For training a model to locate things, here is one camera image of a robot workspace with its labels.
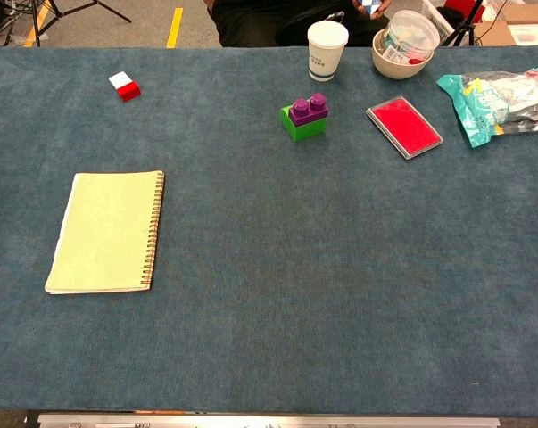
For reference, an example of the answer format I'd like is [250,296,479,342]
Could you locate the white paper cup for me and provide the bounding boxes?
[307,20,350,83]

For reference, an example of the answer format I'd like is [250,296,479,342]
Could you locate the green toy building brick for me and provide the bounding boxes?
[279,104,329,144]

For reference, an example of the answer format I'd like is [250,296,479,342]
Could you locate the white plastic basket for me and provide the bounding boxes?
[422,0,457,45]

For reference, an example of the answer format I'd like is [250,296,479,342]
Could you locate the red ink pad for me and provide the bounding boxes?
[365,95,444,161]

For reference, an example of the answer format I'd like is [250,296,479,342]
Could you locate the beige round bowl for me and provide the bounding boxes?
[371,29,435,81]

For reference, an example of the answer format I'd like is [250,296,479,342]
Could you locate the blue felt table cloth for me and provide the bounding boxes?
[0,45,538,414]

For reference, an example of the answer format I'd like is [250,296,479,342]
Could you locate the person in black clothes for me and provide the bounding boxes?
[208,0,393,48]

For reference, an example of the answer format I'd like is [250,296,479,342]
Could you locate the black tripod stand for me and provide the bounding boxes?
[9,0,133,47]
[442,0,486,47]

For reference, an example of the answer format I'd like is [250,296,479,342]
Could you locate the red and white block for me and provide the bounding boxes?
[108,70,143,103]

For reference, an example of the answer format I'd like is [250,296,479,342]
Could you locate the colourful puzzle cube toy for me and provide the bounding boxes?
[352,0,385,20]

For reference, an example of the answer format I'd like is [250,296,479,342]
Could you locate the purple toy building brick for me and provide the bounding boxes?
[288,92,330,127]

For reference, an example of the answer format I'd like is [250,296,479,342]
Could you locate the clear plastic round container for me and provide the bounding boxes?
[381,9,442,63]

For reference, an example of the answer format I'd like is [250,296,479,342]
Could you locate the brown cardboard box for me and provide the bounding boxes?
[473,4,538,47]

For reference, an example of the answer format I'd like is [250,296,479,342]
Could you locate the aluminium profile rail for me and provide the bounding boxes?
[37,412,501,428]

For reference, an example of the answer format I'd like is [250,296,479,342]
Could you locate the teal plastic snack bag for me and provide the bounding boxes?
[435,57,538,150]

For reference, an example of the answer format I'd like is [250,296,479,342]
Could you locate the spiral-bound kraft cover notebook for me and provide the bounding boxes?
[44,169,166,296]

